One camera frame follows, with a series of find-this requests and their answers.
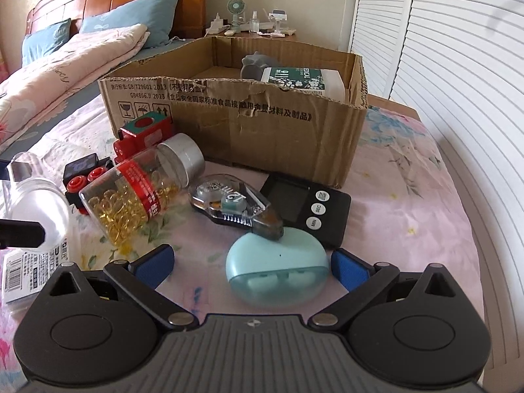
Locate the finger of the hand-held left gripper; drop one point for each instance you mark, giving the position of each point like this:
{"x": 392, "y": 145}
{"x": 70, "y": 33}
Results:
{"x": 20, "y": 233}

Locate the white louvered closet door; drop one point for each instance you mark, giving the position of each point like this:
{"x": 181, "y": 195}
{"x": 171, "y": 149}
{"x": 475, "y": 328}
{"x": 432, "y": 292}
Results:
{"x": 470, "y": 110}
{"x": 380, "y": 28}

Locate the clear correction tape dispenser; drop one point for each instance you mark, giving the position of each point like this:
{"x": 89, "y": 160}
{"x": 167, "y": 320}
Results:
{"x": 229, "y": 206}

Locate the clear spray bottle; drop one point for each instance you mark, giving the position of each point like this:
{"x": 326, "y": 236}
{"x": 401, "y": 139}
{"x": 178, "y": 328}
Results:
{"x": 255, "y": 22}

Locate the light blue earbud case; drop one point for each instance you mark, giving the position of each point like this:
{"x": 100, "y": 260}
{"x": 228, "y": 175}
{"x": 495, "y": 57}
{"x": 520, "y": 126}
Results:
{"x": 274, "y": 270}

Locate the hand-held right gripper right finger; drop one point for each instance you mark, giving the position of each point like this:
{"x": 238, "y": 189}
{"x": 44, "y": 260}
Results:
{"x": 350, "y": 268}

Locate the black toy train car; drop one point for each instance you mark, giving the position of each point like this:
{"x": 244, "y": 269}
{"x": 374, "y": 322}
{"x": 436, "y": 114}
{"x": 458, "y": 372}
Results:
{"x": 80, "y": 180}

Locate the white canister with green label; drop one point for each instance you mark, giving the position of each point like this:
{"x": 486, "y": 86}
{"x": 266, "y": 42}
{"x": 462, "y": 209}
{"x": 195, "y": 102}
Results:
{"x": 303, "y": 81}

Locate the grey shark toy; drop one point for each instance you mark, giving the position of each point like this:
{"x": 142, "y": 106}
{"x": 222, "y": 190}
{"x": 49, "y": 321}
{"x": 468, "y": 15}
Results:
{"x": 256, "y": 64}

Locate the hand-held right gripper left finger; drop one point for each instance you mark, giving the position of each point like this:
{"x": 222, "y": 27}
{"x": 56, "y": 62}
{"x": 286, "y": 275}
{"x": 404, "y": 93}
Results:
{"x": 153, "y": 264}

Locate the blue-grey bed sheet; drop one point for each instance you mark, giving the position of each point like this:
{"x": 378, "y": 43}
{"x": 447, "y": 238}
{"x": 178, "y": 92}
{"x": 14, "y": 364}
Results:
{"x": 163, "y": 51}

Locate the black digital timer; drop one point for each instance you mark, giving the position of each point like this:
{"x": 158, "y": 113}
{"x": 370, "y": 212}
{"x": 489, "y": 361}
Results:
{"x": 299, "y": 208}

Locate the white remote control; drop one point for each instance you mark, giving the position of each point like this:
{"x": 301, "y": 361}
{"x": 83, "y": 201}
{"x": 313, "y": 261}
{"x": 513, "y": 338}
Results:
{"x": 230, "y": 32}

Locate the clear plastic bottle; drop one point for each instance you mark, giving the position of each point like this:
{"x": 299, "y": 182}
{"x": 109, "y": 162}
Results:
{"x": 41, "y": 204}

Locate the white phone stand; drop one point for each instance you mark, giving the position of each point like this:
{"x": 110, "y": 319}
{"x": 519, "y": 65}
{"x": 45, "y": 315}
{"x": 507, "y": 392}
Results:
{"x": 277, "y": 18}

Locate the small green desk fan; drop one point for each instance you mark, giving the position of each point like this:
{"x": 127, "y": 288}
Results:
{"x": 234, "y": 8}

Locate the small blue pillow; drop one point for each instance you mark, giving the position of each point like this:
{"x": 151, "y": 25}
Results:
{"x": 43, "y": 43}

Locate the red toy train car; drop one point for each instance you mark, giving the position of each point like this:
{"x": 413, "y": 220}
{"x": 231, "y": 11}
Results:
{"x": 141, "y": 137}

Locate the clear bottle of yellow capsules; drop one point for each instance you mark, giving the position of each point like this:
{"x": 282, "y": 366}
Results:
{"x": 135, "y": 192}

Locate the white power strip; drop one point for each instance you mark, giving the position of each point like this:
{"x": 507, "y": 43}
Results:
{"x": 217, "y": 24}

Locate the wooden nightstand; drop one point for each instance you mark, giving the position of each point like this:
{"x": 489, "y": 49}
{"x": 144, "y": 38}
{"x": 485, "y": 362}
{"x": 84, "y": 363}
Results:
{"x": 288, "y": 37}

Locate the large blue pillow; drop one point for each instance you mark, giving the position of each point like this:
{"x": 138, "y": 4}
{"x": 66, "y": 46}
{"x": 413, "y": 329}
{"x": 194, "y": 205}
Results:
{"x": 139, "y": 12}

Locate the pink folded quilt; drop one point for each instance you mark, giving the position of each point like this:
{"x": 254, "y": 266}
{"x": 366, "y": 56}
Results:
{"x": 69, "y": 69}

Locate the brown cardboard box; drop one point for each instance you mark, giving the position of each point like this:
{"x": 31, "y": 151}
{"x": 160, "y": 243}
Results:
{"x": 266, "y": 143}

